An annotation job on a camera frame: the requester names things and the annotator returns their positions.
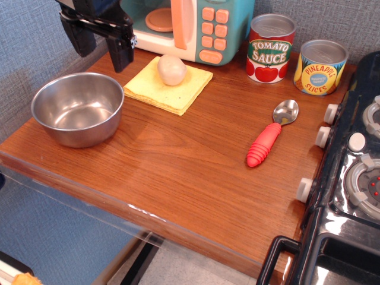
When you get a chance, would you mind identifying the black toy stove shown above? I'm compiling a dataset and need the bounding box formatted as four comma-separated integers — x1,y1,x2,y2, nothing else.
257,52,379,284

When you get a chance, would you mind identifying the tomato sauce can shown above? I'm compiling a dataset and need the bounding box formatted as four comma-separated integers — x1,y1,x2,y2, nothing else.
246,14,296,84

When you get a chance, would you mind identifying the spoon with red handle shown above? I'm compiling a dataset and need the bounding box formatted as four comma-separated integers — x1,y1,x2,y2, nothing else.
246,99,299,167

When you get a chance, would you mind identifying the white egg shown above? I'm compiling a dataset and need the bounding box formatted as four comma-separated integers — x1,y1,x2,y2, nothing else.
157,55,187,86

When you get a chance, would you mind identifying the pineapple slices can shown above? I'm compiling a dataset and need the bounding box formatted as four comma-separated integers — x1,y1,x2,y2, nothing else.
293,39,349,96

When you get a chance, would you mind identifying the stainless steel pot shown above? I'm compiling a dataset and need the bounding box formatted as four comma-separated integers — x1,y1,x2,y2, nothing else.
31,72,124,148

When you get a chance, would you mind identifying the yellow folded cloth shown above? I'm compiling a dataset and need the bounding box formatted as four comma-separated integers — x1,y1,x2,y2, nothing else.
123,56,213,116

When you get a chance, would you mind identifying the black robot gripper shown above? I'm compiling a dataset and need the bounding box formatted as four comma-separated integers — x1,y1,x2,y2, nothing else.
58,1,137,73

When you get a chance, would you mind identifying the toy microwave teal white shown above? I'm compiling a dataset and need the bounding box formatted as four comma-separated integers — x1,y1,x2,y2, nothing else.
121,1,255,66

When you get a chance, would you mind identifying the orange object bottom left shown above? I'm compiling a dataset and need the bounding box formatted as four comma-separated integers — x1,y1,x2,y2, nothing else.
11,273,42,285

